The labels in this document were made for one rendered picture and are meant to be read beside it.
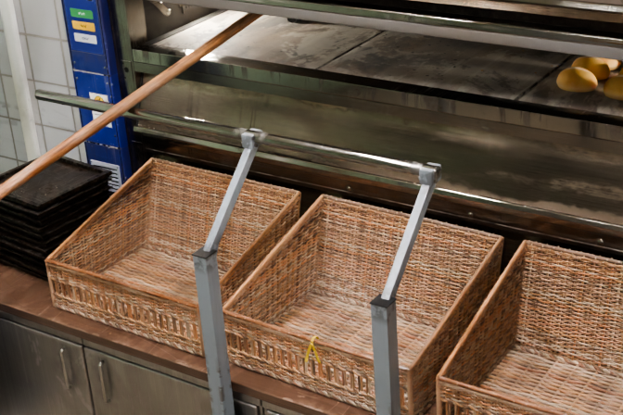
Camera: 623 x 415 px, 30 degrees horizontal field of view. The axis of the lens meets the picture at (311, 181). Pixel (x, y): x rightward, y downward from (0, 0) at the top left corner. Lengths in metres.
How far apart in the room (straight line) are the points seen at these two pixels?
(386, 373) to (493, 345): 0.41
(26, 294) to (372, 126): 1.12
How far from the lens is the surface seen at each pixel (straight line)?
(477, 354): 2.77
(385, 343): 2.49
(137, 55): 3.45
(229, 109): 3.30
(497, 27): 2.59
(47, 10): 3.66
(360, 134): 3.07
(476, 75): 3.04
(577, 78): 2.90
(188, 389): 3.05
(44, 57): 3.74
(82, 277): 3.20
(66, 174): 3.56
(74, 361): 3.32
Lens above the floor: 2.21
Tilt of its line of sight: 25 degrees down
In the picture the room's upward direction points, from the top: 4 degrees counter-clockwise
